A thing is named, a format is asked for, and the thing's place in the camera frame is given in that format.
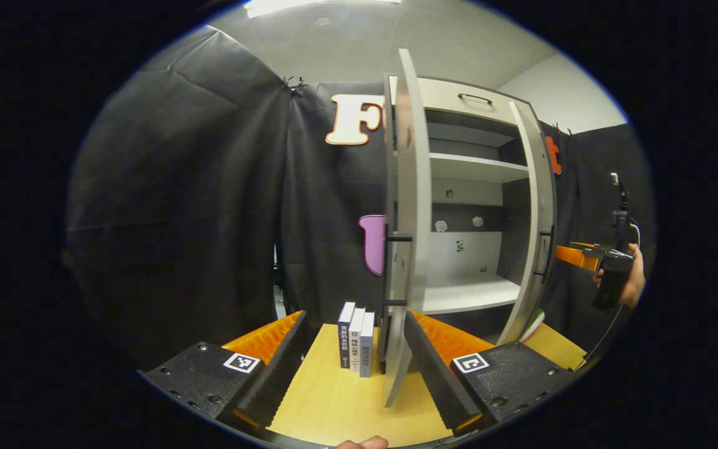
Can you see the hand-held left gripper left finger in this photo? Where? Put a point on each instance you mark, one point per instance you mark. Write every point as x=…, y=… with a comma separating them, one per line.
x=281, y=374

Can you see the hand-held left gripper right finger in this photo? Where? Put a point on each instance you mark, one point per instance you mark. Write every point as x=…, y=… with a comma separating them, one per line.
x=437, y=374

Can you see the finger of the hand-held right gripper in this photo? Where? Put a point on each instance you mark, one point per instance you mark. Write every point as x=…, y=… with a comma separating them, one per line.
x=574, y=255

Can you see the white cabinet door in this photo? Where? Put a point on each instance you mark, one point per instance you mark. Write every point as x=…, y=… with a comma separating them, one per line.
x=418, y=218
x=536, y=206

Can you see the white and grey cabinet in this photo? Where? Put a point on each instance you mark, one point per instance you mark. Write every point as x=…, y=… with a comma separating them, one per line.
x=512, y=237

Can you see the white cabinet shelf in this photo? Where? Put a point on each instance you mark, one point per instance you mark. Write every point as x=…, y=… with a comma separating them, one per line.
x=471, y=167
x=471, y=293

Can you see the white cabinet drawer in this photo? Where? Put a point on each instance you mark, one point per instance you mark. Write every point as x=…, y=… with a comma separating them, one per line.
x=440, y=93

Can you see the grey blue book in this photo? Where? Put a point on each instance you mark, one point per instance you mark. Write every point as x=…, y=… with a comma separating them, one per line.
x=367, y=349

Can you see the dark blue book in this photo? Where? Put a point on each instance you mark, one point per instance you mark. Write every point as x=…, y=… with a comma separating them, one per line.
x=346, y=337

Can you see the watermelon slice toy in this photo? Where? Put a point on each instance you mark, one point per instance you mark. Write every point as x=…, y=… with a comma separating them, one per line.
x=535, y=323

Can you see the white book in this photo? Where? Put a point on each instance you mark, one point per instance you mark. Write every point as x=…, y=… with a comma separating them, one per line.
x=356, y=343

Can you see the black backdrop cloth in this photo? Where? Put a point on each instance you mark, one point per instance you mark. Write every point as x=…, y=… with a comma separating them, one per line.
x=178, y=218

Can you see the ceiling light panel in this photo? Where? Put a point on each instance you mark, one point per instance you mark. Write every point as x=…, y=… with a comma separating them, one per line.
x=309, y=6

